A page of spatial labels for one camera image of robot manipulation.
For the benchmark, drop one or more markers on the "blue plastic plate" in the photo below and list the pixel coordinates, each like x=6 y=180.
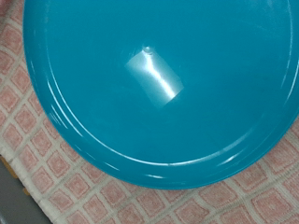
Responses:
x=202 y=109

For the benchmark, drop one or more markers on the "pink checkered dish cloth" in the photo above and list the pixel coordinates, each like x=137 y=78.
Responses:
x=78 y=186

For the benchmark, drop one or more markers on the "grey plastic crate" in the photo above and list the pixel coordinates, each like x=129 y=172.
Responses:
x=15 y=205

